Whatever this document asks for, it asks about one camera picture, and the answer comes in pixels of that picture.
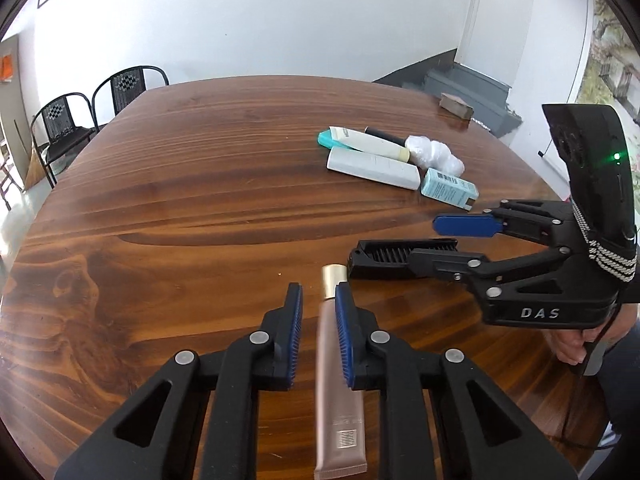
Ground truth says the grey staircase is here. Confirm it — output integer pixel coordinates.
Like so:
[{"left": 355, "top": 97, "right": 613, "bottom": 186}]
[{"left": 372, "top": 47, "right": 523, "bottom": 136}]

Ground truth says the long white box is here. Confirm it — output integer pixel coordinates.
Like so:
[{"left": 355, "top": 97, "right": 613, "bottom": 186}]
[{"left": 327, "top": 147, "right": 421, "bottom": 191}]

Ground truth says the rose gold cosmetic tube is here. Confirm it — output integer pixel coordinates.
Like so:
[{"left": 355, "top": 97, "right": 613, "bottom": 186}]
[{"left": 314, "top": 263, "right": 367, "bottom": 478}]

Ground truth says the small brown box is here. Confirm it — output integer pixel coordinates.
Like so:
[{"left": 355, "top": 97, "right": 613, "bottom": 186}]
[{"left": 439, "top": 92, "right": 474, "bottom": 120}]

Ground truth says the black cosmetic tube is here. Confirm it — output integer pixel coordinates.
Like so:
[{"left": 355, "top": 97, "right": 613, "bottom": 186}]
[{"left": 364, "top": 126, "right": 407, "bottom": 147}]

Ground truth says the black comb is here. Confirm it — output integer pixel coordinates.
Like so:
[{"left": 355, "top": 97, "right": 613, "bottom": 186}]
[{"left": 347, "top": 238, "right": 458, "bottom": 280}]

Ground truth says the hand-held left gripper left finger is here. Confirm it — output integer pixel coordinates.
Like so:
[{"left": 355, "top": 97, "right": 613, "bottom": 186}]
[{"left": 54, "top": 282, "right": 304, "bottom": 480}]

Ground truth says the straw broom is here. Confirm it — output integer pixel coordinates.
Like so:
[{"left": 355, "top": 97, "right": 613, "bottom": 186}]
[{"left": 14, "top": 117, "right": 48, "bottom": 191}]

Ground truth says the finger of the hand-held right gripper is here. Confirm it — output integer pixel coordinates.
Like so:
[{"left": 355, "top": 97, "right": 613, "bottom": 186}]
[
  {"left": 433, "top": 199, "right": 576, "bottom": 248},
  {"left": 407, "top": 246, "right": 573, "bottom": 306}
]

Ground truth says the cream cosmetic tube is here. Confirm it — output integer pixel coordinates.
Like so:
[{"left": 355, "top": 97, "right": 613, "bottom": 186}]
[{"left": 327, "top": 126, "right": 411, "bottom": 163}]

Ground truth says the person's right hand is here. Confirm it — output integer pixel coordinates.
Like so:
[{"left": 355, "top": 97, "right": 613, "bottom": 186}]
[{"left": 547, "top": 327, "right": 586, "bottom": 366}]

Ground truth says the black metal chair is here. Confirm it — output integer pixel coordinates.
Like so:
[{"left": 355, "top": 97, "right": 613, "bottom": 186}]
[
  {"left": 30, "top": 92, "right": 101, "bottom": 188},
  {"left": 92, "top": 66, "right": 168, "bottom": 118}
]

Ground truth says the white plastic wad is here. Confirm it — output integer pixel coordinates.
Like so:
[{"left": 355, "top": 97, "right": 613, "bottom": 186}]
[{"left": 404, "top": 135, "right": 465, "bottom": 178}]

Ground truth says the brown wooden desktop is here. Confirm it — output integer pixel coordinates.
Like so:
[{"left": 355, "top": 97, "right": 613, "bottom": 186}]
[{"left": 0, "top": 76, "right": 608, "bottom": 480}]

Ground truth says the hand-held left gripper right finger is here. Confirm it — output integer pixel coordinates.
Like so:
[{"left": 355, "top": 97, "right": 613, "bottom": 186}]
[{"left": 334, "top": 282, "right": 586, "bottom": 480}]

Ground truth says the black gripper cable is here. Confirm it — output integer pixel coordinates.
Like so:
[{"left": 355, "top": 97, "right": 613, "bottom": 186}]
[{"left": 562, "top": 300, "right": 626, "bottom": 447}]

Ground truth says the person's right forearm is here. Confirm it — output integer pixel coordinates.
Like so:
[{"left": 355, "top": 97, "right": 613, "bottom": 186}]
[{"left": 595, "top": 290, "right": 640, "bottom": 411}]

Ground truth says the teal carton box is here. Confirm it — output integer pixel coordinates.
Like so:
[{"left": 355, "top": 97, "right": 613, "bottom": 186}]
[{"left": 420, "top": 167, "right": 479, "bottom": 211}]

